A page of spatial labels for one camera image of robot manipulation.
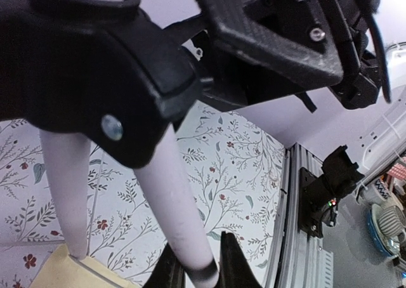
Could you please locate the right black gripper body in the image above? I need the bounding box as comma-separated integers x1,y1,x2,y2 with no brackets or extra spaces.
318,0,392,109

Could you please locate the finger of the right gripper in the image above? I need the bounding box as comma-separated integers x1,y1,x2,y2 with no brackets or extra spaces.
164,15,317,112
195,0,343,86

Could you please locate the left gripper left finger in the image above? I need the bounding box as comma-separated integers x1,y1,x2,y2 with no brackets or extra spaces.
144,244,185,288

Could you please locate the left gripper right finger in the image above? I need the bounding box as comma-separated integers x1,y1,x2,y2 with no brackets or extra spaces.
218,232,261,288

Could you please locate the yellow sheet music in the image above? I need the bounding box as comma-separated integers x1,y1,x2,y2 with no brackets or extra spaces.
30,244,137,288

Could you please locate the silver tripod music stand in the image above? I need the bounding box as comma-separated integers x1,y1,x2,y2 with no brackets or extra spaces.
1,0,219,287

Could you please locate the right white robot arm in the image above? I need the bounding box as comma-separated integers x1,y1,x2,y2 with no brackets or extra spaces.
167,0,405,172

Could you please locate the front aluminium rail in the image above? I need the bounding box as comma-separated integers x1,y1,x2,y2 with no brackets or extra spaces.
263,143,334,287

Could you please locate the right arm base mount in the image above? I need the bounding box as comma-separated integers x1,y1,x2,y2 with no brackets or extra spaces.
298,145,365,239

